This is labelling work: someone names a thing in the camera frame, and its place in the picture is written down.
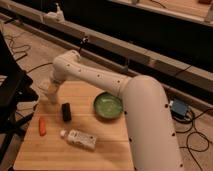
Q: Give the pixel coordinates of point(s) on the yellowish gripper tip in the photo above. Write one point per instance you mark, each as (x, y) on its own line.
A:
(53, 88)

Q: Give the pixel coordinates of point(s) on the white sponge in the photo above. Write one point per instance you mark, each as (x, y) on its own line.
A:
(44, 87)

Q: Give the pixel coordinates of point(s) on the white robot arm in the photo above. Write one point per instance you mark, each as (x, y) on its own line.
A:
(153, 141)

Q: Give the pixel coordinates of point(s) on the black rectangular block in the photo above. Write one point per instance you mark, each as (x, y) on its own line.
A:
(66, 112)

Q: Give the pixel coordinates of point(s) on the orange carrot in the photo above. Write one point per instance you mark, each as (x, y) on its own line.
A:
(42, 126)

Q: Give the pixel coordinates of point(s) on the black chair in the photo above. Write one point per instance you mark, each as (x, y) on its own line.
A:
(14, 89)

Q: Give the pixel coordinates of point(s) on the wooden table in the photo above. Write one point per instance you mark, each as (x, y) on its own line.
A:
(45, 149)

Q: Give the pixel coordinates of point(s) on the green bowl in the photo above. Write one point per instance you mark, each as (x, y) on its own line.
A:
(108, 106)

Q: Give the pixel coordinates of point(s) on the white plastic bottle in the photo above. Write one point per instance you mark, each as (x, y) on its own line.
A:
(79, 138)

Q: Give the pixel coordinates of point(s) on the blue box on floor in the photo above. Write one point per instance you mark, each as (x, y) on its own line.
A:
(178, 108)

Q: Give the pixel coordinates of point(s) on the white object on rail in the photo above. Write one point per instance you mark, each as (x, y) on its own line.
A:
(58, 15)

